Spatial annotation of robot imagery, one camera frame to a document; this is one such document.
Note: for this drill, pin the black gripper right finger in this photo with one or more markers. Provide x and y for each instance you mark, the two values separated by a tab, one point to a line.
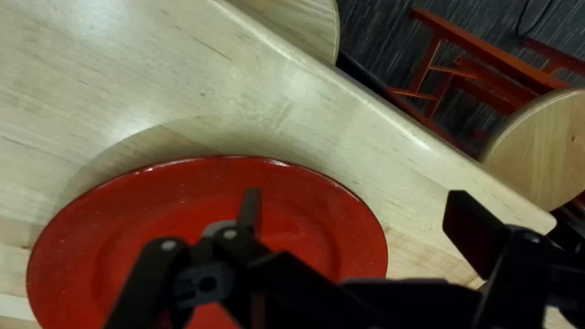
531	280

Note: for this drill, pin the red metal stool frame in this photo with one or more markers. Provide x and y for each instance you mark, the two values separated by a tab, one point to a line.
487	57

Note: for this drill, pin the red plate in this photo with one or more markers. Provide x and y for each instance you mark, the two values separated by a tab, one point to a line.
121	243

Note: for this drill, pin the round wooden stool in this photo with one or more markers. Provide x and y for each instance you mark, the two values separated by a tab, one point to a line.
542	152

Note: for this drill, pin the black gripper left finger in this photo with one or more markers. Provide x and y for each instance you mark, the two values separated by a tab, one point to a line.
152	280

